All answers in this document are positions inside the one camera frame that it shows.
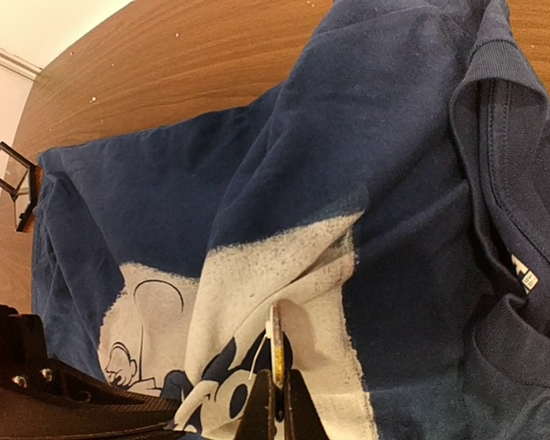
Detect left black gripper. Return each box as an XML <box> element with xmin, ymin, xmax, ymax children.
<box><xmin>0</xmin><ymin>305</ymin><xmax>183</xmax><ymax>439</ymax></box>

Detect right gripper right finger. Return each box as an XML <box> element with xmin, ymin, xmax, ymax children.
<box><xmin>284</xmin><ymin>369</ymin><xmax>329</xmax><ymax>440</ymax></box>

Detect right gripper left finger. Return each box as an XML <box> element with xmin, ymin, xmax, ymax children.
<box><xmin>236</xmin><ymin>369</ymin><xmax>277</xmax><ymax>440</ymax></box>

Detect starry night round brooch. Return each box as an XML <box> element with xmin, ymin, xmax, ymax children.
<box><xmin>251</xmin><ymin>302</ymin><xmax>286</xmax><ymax>391</ymax></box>

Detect black brooch display box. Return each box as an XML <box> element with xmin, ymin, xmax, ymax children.
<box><xmin>0</xmin><ymin>141</ymin><xmax>39</xmax><ymax>232</ymax></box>

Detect navy white clothing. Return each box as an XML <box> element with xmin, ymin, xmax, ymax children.
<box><xmin>32</xmin><ymin>1</ymin><xmax>550</xmax><ymax>439</ymax></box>

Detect left aluminium frame post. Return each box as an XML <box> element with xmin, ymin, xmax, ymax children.
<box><xmin>0</xmin><ymin>48</ymin><xmax>42</xmax><ymax>82</ymax></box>

